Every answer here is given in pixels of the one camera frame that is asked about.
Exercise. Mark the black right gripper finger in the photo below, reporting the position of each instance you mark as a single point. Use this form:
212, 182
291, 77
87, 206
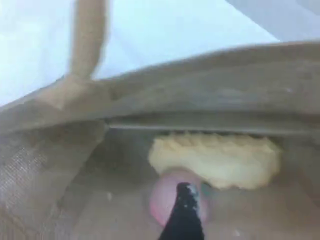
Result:
185, 217

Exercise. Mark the pink toy peach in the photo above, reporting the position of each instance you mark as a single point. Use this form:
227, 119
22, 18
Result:
162, 200

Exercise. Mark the long striped toy bread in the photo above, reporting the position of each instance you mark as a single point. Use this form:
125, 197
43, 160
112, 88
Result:
217, 162

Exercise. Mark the brown jute tote bag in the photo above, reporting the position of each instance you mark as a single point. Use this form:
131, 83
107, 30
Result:
225, 87

